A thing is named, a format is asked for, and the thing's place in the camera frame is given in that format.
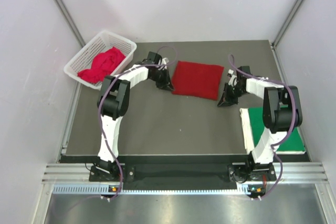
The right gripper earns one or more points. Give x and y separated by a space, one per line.
226 99

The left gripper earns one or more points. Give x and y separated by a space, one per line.
166 83

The dark red t shirt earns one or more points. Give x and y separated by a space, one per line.
197 79

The white plastic basket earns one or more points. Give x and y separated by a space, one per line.
102 42

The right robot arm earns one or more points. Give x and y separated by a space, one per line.
281 114

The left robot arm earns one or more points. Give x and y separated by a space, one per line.
113 103

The folded white t shirt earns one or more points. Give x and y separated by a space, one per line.
248 138

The pink red t shirt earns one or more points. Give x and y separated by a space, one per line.
102 65

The folded green t shirt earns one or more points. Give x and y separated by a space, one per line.
293 145

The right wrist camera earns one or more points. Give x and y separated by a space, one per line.
232 78

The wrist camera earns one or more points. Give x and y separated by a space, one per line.
232 78
164 61

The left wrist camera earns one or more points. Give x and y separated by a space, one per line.
164 61

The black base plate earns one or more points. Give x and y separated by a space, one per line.
178 172

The grey slotted cable duct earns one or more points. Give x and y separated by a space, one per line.
105 189

